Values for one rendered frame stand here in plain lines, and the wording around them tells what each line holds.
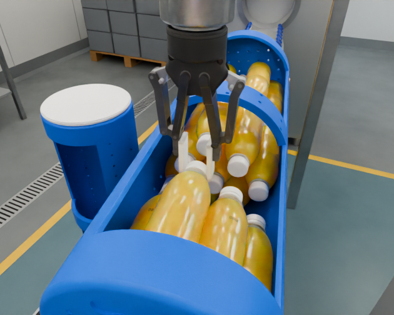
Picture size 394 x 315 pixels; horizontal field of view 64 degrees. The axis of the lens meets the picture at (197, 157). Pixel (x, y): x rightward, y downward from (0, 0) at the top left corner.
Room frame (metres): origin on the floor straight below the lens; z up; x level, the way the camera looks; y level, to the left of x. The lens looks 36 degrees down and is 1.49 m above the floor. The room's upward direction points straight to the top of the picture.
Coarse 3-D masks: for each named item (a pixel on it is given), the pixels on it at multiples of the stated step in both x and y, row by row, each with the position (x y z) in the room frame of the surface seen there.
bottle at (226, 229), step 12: (216, 204) 0.34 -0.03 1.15; (228, 204) 0.33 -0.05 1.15; (240, 204) 0.35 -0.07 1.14; (216, 216) 0.31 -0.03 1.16; (228, 216) 0.31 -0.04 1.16; (240, 216) 0.32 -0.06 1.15; (204, 228) 0.29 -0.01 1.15; (216, 228) 0.29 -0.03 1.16; (228, 228) 0.29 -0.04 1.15; (240, 228) 0.30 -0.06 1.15; (204, 240) 0.27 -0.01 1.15; (216, 240) 0.27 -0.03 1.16; (228, 240) 0.27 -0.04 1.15; (240, 240) 0.28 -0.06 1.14; (228, 252) 0.25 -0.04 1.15; (240, 252) 0.26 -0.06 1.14; (240, 264) 0.24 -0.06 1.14
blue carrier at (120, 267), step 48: (240, 48) 0.99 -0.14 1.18; (192, 96) 0.56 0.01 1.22; (240, 96) 0.54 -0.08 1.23; (288, 96) 0.76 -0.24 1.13; (144, 144) 0.45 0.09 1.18; (144, 192) 0.47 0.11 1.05; (96, 240) 0.22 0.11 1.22; (144, 240) 0.20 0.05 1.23; (48, 288) 0.18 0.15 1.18; (96, 288) 0.16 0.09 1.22; (144, 288) 0.15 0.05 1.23; (192, 288) 0.16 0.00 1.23; (240, 288) 0.17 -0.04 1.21
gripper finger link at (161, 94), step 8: (152, 72) 0.41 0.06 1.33; (152, 80) 0.41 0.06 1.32; (160, 88) 0.40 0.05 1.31; (160, 96) 0.40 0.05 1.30; (168, 96) 0.43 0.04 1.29; (160, 104) 0.40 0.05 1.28; (168, 104) 0.42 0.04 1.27; (160, 112) 0.41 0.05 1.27; (168, 112) 0.42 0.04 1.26; (160, 120) 0.41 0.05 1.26; (168, 120) 0.42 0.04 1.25; (160, 128) 0.41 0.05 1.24
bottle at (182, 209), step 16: (176, 176) 0.36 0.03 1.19; (192, 176) 0.35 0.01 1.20; (176, 192) 0.31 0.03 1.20; (192, 192) 0.32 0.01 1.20; (208, 192) 0.34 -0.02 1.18; (160, 208) 0.29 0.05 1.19; (176, 208) 0.28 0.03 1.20; (192, 208) 0.29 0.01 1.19; (208, 208) 0.32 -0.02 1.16; (160, 224) 0.26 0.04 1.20; (176, 224) 0.26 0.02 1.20; (192, 224) 0.27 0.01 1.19; (192, 240) 0.25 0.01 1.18
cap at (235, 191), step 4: (224, 188) 0.39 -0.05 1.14; (228, 188) 0.39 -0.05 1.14; (232, 188) 0.39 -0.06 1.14; (236, 188) 0.39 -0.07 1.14; (220, 192) 0.39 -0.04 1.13; (224, 192) 0.38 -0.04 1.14; (228, 192) 0.38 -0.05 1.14; (232, 192) 0.38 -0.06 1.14; (236, 192) 0.38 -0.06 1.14; (240, 192) 0.38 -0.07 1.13; (240, 196) 0.38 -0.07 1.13
